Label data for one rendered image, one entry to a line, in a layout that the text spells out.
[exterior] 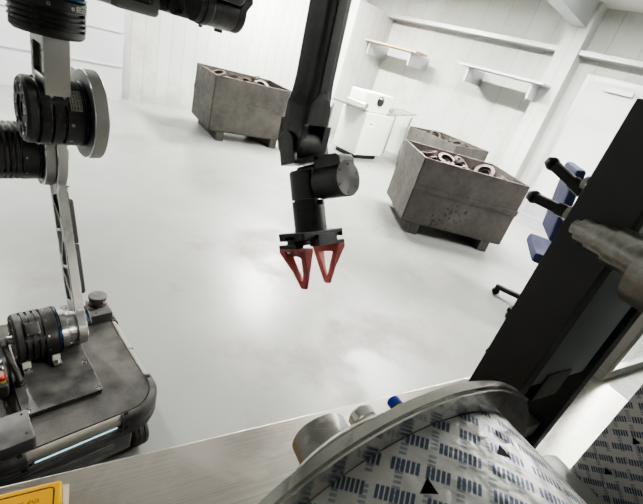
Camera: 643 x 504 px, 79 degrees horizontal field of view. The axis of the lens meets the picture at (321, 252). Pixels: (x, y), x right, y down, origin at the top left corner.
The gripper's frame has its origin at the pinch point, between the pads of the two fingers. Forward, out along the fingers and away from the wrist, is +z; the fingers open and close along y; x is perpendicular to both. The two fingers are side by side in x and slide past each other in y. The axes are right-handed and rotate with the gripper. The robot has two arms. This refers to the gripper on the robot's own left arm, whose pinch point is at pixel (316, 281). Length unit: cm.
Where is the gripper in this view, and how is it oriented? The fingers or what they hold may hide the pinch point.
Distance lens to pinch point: 71.2
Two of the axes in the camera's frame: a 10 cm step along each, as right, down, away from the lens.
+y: 7.0, -1.4, 7.0
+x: -7.1, 0.0, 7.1
